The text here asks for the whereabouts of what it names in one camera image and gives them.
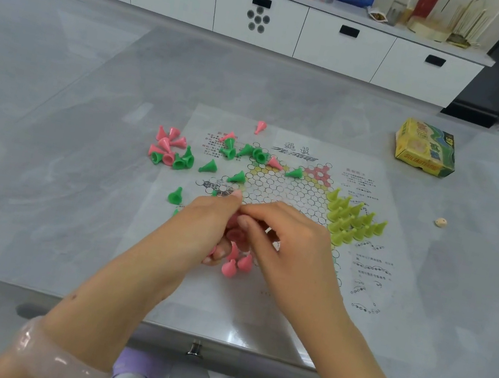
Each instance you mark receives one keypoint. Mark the yellow green cardboard box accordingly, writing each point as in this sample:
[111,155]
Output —
[425,147]

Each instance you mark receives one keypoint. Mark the person's left forearm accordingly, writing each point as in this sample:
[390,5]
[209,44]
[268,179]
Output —
[97,313]

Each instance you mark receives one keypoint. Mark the yellow-green cone game pieces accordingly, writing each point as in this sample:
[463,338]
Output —
[349,221]

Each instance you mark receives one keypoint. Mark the small beige bead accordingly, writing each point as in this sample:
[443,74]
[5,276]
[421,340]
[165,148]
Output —
[440,222]

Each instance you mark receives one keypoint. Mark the round wooden box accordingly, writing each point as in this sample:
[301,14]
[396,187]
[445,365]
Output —
[427,30]

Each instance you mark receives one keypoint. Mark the person's left hand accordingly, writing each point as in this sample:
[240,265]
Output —
[181,246]

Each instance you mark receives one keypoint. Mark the checkers board sheet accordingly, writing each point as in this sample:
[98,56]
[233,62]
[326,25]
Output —
[191,301]

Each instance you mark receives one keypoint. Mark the person's right hand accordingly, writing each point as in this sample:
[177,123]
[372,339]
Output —
[303,268]

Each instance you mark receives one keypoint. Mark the open snack bag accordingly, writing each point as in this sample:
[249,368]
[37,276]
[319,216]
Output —
[377,14]

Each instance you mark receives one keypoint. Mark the purple slipper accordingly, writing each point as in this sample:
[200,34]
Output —
[141,364]

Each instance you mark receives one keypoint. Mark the pile of mixed cone pieces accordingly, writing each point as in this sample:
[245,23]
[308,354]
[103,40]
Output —
[174,154]

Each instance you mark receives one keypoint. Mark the red vase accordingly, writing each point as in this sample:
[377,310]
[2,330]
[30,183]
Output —
[426,3]

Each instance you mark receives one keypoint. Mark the glass cup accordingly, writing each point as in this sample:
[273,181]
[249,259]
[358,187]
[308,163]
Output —
[395,14]

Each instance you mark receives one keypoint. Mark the metal drawer knob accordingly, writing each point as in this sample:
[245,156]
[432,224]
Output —
[195,350]

